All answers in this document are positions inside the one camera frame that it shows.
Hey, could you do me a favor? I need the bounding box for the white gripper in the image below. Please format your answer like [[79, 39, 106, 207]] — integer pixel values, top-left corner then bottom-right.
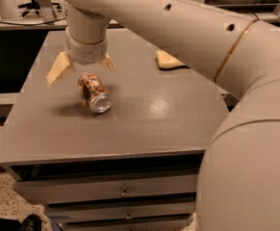
[[46, 29, 116, 88]]

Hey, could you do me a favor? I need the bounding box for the orange soda can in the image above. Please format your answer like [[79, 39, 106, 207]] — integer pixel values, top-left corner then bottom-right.
[[78, 72, 112, 114]]

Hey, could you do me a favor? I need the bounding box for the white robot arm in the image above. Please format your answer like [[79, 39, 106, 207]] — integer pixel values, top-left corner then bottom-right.
[[65, 0, 280, 231]]

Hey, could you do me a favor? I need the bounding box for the yellow sponge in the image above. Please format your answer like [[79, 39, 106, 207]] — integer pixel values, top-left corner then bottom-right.
[[156, 50, 187, 69]]

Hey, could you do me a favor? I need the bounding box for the grey drawer cabinet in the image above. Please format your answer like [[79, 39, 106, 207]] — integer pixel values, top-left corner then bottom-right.
[[0, 29, 227, 231]]

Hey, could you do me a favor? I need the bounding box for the black shoe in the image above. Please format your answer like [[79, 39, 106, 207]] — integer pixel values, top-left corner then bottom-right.
[[19, 214, 41, 231]]

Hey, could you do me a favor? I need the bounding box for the metal railing frame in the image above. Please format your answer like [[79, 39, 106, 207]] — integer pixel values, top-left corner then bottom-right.
[[0, 0, 280, 31]]

